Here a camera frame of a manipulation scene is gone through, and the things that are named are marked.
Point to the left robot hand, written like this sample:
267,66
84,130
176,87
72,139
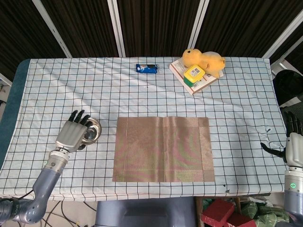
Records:
71,134

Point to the stainless steel bowl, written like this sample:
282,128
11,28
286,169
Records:
93,132

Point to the white partition post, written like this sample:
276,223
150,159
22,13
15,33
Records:
52,28
117,28
284,33
197,23

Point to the yellow plush toy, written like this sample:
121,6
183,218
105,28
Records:
213,61

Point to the brown woven placemat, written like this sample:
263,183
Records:
163,151

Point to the white cardboard box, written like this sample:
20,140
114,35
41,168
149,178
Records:
201,86

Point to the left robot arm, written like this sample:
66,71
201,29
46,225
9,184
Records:
45,182

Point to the red box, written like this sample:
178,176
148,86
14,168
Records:
241,221
217,211

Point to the green container yellow lid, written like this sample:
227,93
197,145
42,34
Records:
193,74

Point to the teal padded table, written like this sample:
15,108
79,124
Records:
9,106

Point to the white black checkered tablecloth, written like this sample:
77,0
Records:
236,118

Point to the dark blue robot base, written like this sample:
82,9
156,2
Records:
142,212

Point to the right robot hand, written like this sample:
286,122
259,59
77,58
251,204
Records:
294,151

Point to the blue snack packet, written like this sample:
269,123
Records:
146,68

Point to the green patterned cloth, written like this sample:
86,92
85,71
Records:
265,212

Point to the black chair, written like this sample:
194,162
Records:
288,87

